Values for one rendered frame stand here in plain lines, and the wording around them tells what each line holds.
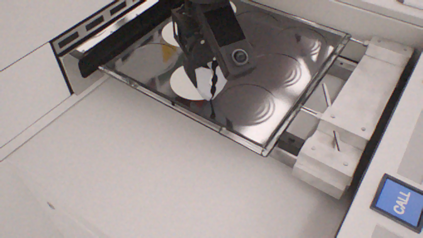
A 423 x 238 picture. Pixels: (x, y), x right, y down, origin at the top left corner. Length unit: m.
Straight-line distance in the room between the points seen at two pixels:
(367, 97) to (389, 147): 0.20
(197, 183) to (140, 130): 0.16
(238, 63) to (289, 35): 0.34
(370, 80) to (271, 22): 0.24
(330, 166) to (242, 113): 0.17
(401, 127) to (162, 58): 0.43
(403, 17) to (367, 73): 0.13
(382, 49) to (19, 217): 0.81
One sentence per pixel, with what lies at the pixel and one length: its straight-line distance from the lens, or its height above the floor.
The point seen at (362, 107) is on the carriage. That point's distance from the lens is 0.70.
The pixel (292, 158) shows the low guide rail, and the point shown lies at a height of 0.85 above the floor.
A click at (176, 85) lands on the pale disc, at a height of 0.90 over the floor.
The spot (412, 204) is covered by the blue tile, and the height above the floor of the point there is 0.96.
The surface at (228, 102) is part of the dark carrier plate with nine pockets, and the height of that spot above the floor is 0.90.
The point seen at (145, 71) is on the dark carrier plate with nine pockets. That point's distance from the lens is 0.69.
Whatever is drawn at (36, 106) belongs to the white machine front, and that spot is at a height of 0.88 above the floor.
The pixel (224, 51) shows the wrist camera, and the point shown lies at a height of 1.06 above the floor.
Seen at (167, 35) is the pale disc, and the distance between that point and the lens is 0.77.
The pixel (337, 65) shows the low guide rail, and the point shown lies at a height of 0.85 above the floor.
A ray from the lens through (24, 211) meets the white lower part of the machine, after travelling 0.85.
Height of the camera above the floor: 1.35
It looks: 49 degrees down
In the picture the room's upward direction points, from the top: straight up
